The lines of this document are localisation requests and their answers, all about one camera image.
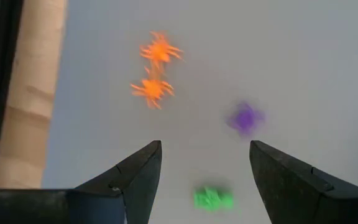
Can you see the orange plastic spider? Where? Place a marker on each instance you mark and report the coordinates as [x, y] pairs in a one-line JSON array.
[[152, 88], [159, 51]]

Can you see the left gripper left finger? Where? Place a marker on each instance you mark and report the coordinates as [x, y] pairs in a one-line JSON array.
[[135, 186]]

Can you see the purple plastic spider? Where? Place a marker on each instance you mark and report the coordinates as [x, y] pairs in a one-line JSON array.
[[245, 118]]

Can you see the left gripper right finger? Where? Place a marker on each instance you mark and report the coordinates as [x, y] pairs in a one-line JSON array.
[[291, 193]]

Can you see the green plastic spider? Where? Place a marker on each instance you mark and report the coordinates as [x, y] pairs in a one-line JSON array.
[[211, 199]]

